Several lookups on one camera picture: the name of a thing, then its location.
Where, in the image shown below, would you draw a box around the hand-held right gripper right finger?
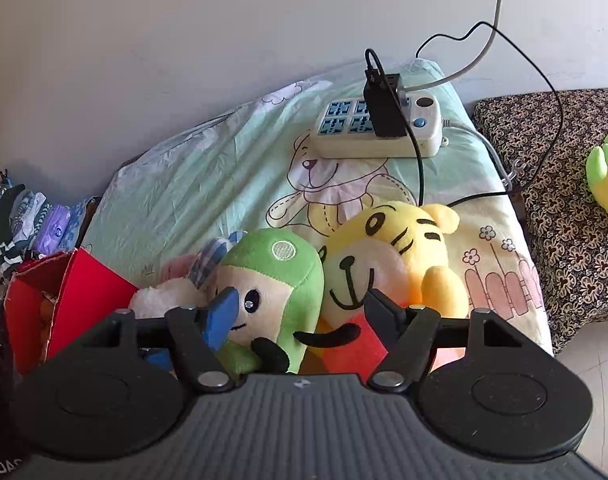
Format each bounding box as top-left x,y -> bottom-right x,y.
364,288 -> 530,393

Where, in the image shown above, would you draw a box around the green hooded plush toy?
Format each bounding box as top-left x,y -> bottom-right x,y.
209,228 -> 326,376

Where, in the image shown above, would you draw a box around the white power strip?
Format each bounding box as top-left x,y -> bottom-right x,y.
309,89 -> 447,159

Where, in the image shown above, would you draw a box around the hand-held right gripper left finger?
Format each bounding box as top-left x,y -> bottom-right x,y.
78,287 -> 239,395

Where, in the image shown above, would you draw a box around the red cardboard box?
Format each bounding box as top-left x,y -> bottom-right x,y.
4,247 -> 140,376

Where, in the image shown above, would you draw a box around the pile of folded clothes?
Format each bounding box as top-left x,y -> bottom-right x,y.
0,170 -> 100,281

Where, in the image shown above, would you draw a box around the yellow tiger plush toy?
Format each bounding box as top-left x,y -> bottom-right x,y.
294,201 -> 470,386

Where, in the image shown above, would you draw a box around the cartoon printed bedsheet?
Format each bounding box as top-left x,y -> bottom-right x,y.
81,57 -> 555,376

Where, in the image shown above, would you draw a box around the green and yellow plush toy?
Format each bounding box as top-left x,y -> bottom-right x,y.
585,130 -> 608,225

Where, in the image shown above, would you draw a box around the purple packet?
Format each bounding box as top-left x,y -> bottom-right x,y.
34,205 -> 72,253

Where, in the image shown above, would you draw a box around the black charger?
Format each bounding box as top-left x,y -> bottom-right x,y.
362,49 -> 410,139

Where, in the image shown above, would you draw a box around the white plush rabbit plaid ears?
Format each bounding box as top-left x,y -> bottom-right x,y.
130,230 -> 248,321

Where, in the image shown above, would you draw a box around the black charger cable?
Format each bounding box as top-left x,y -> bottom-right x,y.
364,21 -> 565,208

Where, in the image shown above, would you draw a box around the dark floral patterned cover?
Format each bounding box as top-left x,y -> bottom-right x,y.
471,87 -> 608,356

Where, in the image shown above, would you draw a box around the white power strip cord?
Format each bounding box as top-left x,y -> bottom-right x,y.
439,119 -> 527,193

